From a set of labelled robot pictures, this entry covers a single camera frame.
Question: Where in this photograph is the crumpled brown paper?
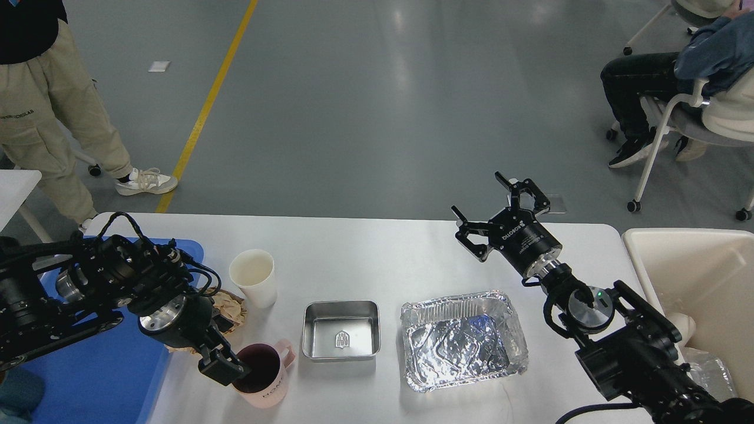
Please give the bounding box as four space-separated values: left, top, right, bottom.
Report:
186 290 247 336

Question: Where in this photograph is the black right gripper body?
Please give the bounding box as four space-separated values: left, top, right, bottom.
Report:
488 207 562 279

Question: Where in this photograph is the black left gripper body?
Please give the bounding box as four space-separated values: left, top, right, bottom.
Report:
139 294 228 354

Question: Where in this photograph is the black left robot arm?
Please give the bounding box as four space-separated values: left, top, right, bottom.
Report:
1 212 252 386

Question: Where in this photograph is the aluminium foil tray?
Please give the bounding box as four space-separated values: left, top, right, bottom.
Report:
401 290 530 393

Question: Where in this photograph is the pink mug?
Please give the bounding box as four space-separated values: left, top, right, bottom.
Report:
232 339 296 409

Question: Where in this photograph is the white paper cup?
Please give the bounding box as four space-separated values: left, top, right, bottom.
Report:
229 249 277 309

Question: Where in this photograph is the steel rectangular container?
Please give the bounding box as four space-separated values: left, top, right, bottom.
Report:
301 300 381 362

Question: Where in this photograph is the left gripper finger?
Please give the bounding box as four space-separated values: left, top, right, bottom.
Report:
197 333 251 386

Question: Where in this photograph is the person in beige trousers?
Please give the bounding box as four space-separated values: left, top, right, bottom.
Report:
1 1 178 230

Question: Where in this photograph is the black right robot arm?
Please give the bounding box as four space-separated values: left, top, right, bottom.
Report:
452 172 752 423

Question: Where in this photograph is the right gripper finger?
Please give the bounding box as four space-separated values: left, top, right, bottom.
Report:
495 171 551 216
451 206 501 263

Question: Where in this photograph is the beige plastic bin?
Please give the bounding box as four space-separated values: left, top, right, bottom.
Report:
623 228 753 400

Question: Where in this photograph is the white side table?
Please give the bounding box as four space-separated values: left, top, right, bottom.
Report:
1 169 53 243

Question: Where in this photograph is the dark teal object corner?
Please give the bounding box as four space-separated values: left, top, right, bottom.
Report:
1 367 45 423

